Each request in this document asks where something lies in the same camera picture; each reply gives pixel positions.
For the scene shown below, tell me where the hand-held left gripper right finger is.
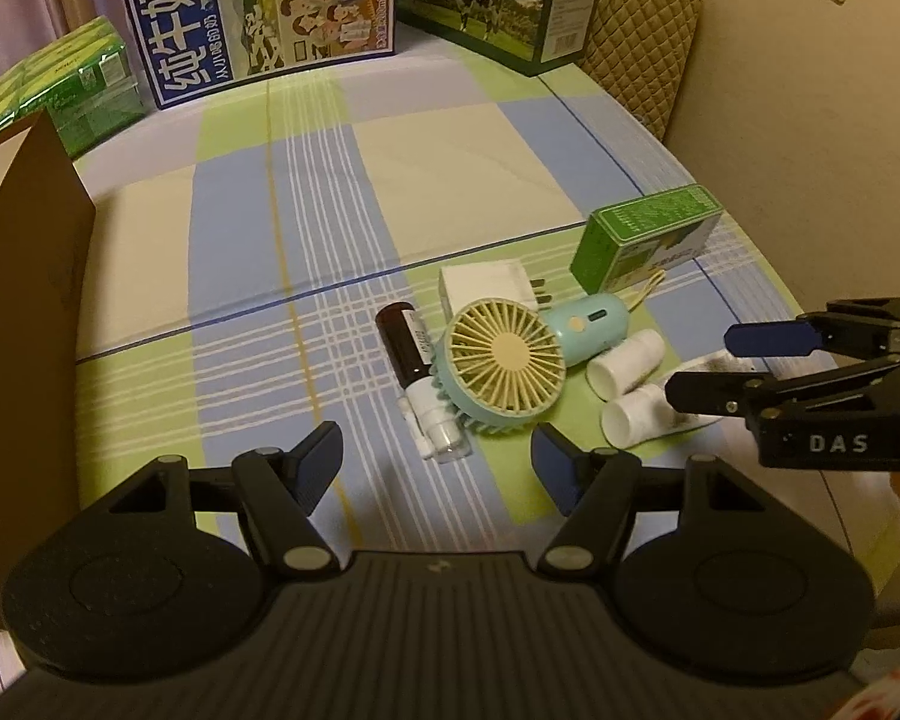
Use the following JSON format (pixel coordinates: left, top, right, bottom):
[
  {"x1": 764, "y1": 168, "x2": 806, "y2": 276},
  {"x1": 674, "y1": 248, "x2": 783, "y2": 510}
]
[{"x1": 531, "y1": 424, "x2": 758, "y2": 578}]

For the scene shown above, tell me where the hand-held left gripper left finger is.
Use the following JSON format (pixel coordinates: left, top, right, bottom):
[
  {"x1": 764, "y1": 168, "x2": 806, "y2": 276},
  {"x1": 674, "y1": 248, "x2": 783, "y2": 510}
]
[{"x1": 111, "y1": 421, "x2": 344, "y2": 577}]

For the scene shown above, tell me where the green tissue pack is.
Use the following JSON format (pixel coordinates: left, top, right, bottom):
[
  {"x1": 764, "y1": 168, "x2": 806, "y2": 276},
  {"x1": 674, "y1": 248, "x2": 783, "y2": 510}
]
[{"x1": 0, "y1": 15, "x2": 147, "y2": 158}]

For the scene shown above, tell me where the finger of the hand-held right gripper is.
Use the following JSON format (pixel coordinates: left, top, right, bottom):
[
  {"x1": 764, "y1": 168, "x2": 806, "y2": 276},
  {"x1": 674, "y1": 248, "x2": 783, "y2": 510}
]
[
  {"x1": 726, "y1": 298, "x2": 900, "y2": 357},
  {"x1": 667, "y1": 356, "x2": 900, "y2": 421}
]

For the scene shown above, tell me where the blue milk carton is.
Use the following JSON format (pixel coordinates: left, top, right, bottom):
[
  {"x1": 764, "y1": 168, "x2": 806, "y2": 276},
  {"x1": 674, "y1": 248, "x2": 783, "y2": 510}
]
[{"x1": 112, "y1": 0, "x2": 400, "y2": 112}]

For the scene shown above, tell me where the brown cardboard box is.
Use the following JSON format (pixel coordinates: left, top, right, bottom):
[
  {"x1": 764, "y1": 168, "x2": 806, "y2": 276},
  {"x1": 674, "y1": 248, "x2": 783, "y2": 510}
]
[{"x1": 0, "y1": 109, "x2": 97, "y2": 629}]

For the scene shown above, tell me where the white plug adapter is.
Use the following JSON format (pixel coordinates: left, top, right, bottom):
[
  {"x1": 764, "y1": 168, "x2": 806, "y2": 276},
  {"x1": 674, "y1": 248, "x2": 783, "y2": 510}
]
[{"x1": 439, "y1": 259, "x2": 548, "y2": 316}]

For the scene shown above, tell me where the green cow milk carton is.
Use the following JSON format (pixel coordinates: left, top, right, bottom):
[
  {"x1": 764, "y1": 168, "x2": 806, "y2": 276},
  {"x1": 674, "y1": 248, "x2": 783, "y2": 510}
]
[{"x1": 396, "y1": 0, "x2": 610, "y2": 78}]

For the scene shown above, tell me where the checked tablecloth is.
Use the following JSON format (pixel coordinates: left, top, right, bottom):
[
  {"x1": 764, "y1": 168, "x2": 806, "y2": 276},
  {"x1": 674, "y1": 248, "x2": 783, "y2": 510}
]
[{"x1": 0, "y1": 52, "x2": 900, "y2": 691}]

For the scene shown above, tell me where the small green box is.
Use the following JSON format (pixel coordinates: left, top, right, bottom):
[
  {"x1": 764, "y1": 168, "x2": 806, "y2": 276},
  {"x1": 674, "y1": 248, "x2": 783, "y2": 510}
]
[{"x1": 568, "y1": 184, "x2": 723, "y2": 295}]

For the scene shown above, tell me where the teal handheld fan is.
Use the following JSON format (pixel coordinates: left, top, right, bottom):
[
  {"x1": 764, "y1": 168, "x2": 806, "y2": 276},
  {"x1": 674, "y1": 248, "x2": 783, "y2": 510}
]
[{"x1": 429, "y1": 270, "x2": 661, "y2": 436}]

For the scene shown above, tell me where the quilted beige chair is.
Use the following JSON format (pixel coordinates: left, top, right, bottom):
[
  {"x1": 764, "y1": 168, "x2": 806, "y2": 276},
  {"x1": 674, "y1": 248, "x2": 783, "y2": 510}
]
[{"x1": 583, "y1": 0, "x2": 707, "y2": 142}]

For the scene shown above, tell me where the dark spray bottle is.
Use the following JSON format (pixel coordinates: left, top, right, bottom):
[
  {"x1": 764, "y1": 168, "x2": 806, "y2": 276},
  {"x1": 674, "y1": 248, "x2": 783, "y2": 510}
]
[{"x1": 376, "y1": 302, "x2": 472, "y2": 464}]

